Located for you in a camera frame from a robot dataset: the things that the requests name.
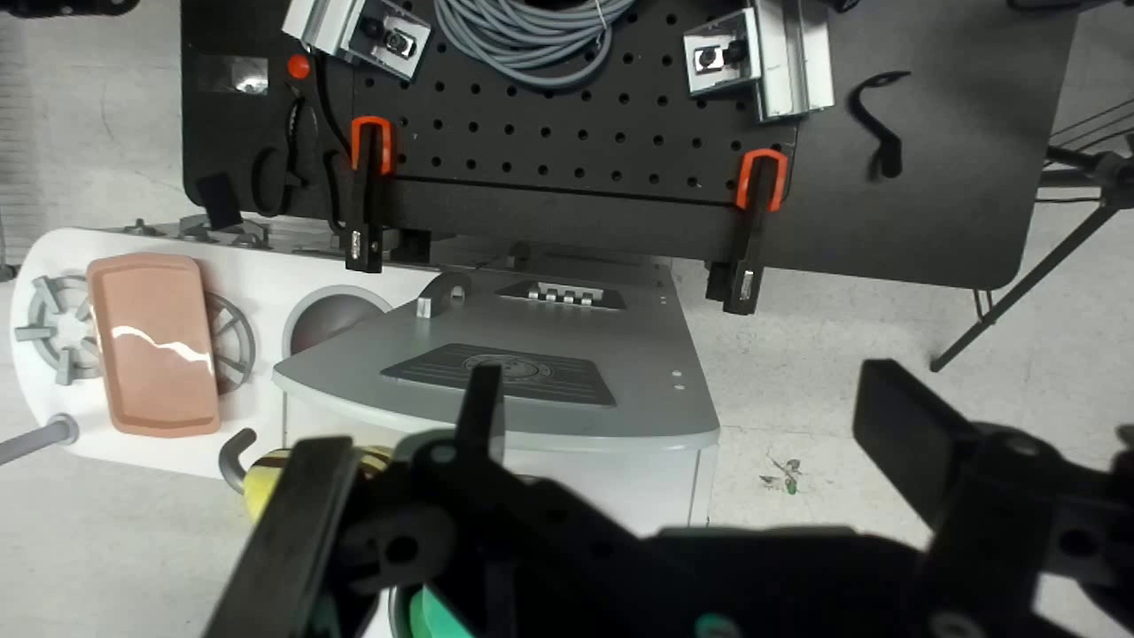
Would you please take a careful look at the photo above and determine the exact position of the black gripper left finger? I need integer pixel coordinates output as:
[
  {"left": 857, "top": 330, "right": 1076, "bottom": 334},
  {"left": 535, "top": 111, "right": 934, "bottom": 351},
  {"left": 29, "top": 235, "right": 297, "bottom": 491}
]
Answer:
[{"left": 200, "top": 437, "right": 362, "bottom": 638}]

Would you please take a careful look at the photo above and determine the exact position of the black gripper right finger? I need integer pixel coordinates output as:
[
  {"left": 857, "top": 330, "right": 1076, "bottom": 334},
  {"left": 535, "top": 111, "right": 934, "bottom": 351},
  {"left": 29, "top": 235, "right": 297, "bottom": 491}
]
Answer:
[{"left": 849, "top": 359, "right": 1055, "bottom": 638}]

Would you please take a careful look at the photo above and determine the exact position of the green round plushy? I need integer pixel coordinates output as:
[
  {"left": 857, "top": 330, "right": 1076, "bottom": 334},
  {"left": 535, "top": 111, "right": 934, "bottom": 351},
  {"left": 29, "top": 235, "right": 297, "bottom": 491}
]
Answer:
[{"left": 400, "top": 581, "right": 479, "bottom": 638}]

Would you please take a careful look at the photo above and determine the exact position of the white toy kitchen cupboard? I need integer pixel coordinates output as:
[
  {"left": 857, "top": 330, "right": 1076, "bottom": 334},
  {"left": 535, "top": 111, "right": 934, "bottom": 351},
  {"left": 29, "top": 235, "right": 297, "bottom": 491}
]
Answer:
[{"left": 270, "top": 258, "right": 721, "bottom": 541}]

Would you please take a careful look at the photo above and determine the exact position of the yellow striped plush sponge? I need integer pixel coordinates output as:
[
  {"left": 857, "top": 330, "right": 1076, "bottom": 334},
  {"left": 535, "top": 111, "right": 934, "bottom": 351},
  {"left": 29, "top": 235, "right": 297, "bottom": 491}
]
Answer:
[{"left": 242, "top": 448, "right": 295, "bottom": 529}]

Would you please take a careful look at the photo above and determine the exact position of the grey toy faucet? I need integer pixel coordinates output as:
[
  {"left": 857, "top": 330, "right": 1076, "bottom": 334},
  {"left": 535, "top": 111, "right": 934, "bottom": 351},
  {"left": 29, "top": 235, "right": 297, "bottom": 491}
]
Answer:
[{"left": 217, "top": 424, "right": 260, "bottom": 489}]

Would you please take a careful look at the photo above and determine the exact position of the black tripod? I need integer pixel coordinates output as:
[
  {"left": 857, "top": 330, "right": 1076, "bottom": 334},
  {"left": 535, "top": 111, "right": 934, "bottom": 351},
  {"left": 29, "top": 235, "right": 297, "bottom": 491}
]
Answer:
[{"left": 929, "top": 146, "right": 1134, "bottom": 377}]

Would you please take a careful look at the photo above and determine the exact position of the pink plastic tray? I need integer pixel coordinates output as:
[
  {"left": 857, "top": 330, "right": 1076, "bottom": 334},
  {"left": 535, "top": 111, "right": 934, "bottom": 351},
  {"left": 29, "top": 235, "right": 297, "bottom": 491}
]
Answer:
[{"left": 84, "top": 253, "right": 226, "bottom": 438}]

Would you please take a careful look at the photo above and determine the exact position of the grey toy stove burner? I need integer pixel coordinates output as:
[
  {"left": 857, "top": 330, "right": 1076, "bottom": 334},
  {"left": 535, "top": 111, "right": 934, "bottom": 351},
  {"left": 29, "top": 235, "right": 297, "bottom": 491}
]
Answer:
[{"left": 9, "top": 271, "right": 259, "bottom": 397}]

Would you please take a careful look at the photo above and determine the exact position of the black foam block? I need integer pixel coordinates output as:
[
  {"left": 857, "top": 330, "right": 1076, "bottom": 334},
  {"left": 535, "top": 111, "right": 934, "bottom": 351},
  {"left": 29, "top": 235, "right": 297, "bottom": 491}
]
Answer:
[{"left": 193, "top": 170, "right": 243, "bottom": 232}]

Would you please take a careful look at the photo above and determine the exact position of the black perforated work table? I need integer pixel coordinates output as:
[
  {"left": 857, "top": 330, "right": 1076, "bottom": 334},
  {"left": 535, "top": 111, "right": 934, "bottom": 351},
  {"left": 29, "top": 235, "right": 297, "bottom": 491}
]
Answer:
[{"left": 179, "top": 0, "right": 1079, "bottom": 298}]

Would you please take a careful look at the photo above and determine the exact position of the silver label plate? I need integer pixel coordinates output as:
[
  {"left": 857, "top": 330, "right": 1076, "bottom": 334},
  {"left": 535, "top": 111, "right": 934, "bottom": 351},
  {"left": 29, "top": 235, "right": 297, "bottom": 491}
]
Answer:
[{"left": 226, "top": 54, "right": 272, "bottom": 98}]

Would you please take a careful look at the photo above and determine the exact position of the grey cylindrical handle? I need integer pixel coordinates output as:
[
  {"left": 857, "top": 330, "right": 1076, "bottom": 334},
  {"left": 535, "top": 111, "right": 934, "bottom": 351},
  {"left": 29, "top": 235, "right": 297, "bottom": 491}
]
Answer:
[{"left": 0, "top": 411, "right": 80, "bottom": 468}]

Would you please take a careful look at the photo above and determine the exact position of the black clamp with orange handle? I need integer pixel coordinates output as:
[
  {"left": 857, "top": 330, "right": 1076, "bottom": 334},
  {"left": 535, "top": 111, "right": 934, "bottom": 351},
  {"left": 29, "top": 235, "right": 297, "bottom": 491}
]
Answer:
[
  {"left": 705, "top": 146, "right": 794, "bottom": 320},
  {"left": 341, "top": 112, "right": 400, "bottom": 278}
]

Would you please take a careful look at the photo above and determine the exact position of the black hook-shaped strap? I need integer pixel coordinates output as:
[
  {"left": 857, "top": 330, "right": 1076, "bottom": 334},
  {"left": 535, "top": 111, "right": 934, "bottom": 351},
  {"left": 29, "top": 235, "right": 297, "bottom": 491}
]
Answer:
[{"left": 845, "top": 67, "right": 917, "bottom": 183}]

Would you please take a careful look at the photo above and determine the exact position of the aluminium extrusion with bracket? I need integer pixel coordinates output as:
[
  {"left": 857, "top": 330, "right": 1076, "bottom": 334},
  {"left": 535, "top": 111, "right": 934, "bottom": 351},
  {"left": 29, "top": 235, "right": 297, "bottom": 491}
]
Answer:
[
  {"left": 681, "top": 0, "right": 838, "bottom": 123},
  {"left": 279, "top": 0, "right": 435, "bottom": 84}
]

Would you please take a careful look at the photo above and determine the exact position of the grey coiled cable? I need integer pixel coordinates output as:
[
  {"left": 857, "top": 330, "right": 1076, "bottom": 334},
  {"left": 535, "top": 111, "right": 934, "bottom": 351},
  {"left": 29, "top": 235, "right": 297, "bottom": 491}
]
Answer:
[{"left": 432, "top": 0, "right": 642, "bottom": 91}]

